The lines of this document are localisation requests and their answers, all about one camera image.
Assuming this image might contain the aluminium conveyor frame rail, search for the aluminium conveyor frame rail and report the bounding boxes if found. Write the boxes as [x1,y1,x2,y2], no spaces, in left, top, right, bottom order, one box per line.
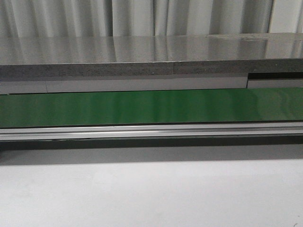
[0,122,303,141]

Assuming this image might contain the white pleated curtain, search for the white pleated curtain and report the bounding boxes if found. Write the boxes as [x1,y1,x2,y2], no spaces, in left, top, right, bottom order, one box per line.
[0,0,303,38]

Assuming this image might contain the green conveyor belt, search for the green conveyor belt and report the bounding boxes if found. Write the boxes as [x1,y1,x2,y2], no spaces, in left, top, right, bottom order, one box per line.
[0,87,303,128]

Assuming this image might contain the grey stone countertop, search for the grey stone countertop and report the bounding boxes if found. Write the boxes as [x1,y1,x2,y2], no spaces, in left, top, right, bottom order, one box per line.
[0,33,303,94]

